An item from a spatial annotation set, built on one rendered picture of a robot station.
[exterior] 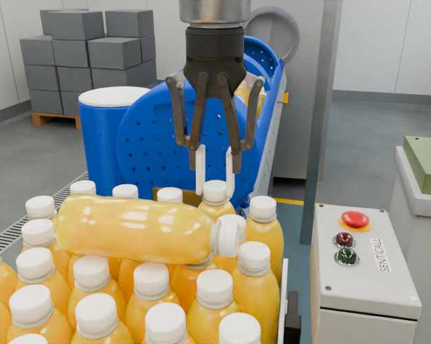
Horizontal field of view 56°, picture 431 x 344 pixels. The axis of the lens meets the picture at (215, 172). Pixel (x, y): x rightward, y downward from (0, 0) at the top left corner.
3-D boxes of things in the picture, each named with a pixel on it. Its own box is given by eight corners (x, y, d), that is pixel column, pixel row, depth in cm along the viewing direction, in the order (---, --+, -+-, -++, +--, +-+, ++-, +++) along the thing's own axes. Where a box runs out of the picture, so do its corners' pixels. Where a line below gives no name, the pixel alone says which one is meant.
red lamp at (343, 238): (352, 239, 52) (353, 231, 51) (354, 248, 50) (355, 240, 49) (334, 237, 52) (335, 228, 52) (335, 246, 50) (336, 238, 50)
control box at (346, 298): (375, 266, 63) (387, 207, 59) (404, 376, 45) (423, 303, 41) (309, 259, 65) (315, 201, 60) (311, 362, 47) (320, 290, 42)
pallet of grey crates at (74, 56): (160, 114, 501) (154, 9, 452) (131, 134, 430) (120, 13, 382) (73, 107, 530) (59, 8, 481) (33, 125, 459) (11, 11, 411)
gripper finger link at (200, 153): (200, 151, 57) (195, 151, 57) (200, 196, 60) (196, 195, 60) (205, 144, 60) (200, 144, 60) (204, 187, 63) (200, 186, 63)
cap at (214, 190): (198, 194, 62) (197, 183, 61) (218, 188, 64) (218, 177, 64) (213, 204, 59) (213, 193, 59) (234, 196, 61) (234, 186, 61)
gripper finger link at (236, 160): (233, 136, 58) (254, 137, 57) (233, 169, 60) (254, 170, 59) (231, 140, 57) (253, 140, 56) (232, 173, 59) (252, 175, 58)
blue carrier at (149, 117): (284, 107, 159) (277, 31, 148) (265, 222, 80) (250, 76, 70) (212, 113, 165) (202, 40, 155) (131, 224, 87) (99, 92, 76)
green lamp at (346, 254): (355, 254, 49) (357, 246, 48) (357, 266, 47) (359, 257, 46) (336, 252, 49) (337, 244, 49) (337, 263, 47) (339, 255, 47)
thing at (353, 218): (366, 218, 56) (367, 210, 56) (370, 231, 53) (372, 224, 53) (339, 215, 57) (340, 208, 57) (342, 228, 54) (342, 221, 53)
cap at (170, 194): (179, 209, 62) (178, 199, 61) (154, 207, 62) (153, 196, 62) (185, 198, 65) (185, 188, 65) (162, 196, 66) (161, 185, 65)
